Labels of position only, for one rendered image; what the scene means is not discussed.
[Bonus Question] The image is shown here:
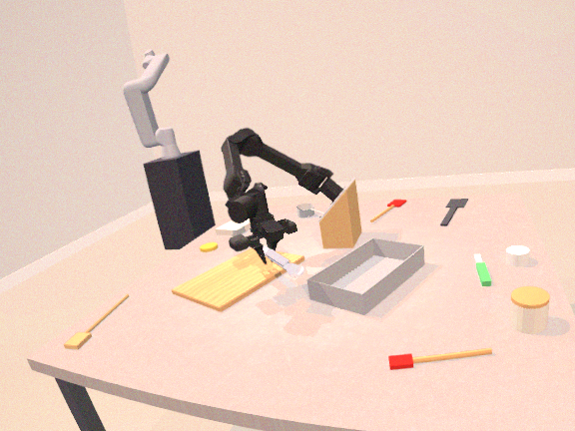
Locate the cream jar with orange lid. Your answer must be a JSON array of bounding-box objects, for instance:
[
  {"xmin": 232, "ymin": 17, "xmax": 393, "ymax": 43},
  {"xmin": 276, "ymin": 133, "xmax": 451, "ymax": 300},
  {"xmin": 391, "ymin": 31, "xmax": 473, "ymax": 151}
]
[{"xmin": 509, "ymin": 286, "xmax": 550, "ymax": 334}]

